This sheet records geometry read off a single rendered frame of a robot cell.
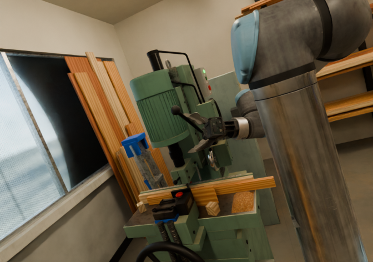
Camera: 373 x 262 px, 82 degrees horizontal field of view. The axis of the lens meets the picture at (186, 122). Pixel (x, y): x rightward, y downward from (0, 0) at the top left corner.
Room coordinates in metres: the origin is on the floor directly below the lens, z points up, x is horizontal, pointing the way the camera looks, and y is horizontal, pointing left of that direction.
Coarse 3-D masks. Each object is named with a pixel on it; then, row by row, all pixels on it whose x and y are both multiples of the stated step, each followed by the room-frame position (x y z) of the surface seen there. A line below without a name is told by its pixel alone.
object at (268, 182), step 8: (272, 176) 0.84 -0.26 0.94; (224, 184) 0.90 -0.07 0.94; (232, 184) 0.88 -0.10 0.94; (240, 184) 0.87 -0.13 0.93; (248, 184) 0.85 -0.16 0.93; (256, 184) 0.84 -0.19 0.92; (264, 184) 0.83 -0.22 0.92; (272, 184) 0.82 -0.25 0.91; (216, 192) 0.91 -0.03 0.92; (224, 192) 0.89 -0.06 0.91; (232, 192) 0.88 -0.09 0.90; (152, 200) 1.03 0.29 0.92; (160, 200) 1.01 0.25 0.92
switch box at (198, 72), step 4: (196, 68) 1.16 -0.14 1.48; (200, 68) 1.16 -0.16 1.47; (196, 72) 1.16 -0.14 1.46; (200, 72) 1.16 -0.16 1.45; (192, 76) 1.17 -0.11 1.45; (196, 76) 1.17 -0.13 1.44; (200, 76) 1.16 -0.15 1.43; (204, 76) 1.19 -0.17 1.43; (200, 80) 1.16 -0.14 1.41; (204, 80) 1.16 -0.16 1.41; (200, 84) 1.16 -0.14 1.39; (204, 84) 1.16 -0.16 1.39; (208, 84) 1.22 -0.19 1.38; (196, 88) 1.17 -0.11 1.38; (200, 88) 1.17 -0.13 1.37; (204, 88) 1.16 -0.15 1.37; (208, 88) 1.19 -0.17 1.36; (204, 92) 1.16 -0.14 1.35; (208, 92) 1.16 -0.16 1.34; (200, 96) 1.17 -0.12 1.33; (204, 96) 1.16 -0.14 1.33; (208, 96) 1.16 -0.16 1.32
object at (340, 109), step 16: (256, 0) 2.90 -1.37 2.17; (272, 0) 2.47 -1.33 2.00; (240, 16) 2.89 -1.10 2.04; (368, 48) 2.53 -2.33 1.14; (336, 64) 2.35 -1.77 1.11; (352, 64) 2.22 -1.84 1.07; (368, 64) 2.23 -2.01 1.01; (368, 80) 2.60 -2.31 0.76; (352, 96) 2.60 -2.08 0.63; (368, 96) 2.39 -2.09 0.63; (336, 112) 2.36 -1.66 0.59; (352, 112) 2.32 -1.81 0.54; (368, 112) 2.26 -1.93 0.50
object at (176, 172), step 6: (186, 162) 0.98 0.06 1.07; (192, 162) 1.01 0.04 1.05; (174, 168) 0.95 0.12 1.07; (180, 168) 0.93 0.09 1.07; (186, 168) 0.93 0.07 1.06; (192, 168) 0.99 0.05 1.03; (174, 174) 0.92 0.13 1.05; (180, 174) 0.91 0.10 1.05; (186, 174) 0.91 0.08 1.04; (192, 174) 0.96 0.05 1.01; (180, 180) 0.91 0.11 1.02; (186, 180) 0.91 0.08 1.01
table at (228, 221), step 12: (144, 204) 1.06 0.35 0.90; (156, 204) 1.02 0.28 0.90; (228, 204) 0.81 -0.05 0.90; (132, 216) 0.98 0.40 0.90; (144, 216) 0.94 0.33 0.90; (204, 216) 0.78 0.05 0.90; (216, 216) 0.76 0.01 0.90; (228, 216) 0.74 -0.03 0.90; (240, 216) 0.72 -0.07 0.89; (252, 216) 0.71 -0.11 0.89; (132, 228) 0.90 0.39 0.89; (144, 228) 0.87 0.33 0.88; (204, 228) 0.77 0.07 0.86; (216, 228) 0.76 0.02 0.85; (228, 228) 0.74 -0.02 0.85; (240, 228) 0.73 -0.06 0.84
